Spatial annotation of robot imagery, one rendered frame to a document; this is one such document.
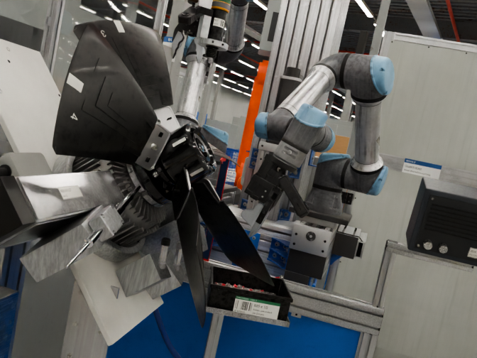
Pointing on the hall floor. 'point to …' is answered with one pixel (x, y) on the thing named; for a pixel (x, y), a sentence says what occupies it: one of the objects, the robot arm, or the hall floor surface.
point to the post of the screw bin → (214, 336)
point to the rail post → (367, 346)
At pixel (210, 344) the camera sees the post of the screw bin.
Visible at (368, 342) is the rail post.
